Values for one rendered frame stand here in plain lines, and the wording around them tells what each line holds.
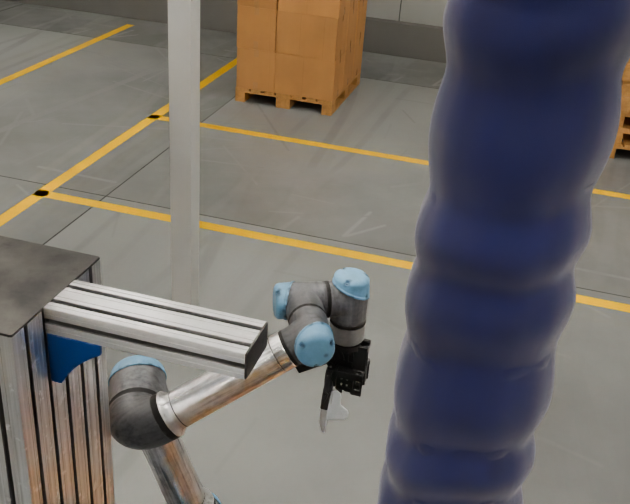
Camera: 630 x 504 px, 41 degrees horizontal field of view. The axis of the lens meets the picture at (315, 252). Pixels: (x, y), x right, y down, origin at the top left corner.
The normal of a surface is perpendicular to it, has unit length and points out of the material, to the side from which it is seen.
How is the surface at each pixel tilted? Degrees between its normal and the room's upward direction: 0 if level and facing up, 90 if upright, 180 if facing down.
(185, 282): 90
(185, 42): 90
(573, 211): 79
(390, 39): 90
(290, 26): 90
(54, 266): 0
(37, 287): 0
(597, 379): 0
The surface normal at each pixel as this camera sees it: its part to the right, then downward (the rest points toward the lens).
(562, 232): 0.30, 0.24
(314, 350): 0.17, 0.47
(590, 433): 0.07, -0.88
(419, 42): -0.28, 0.43
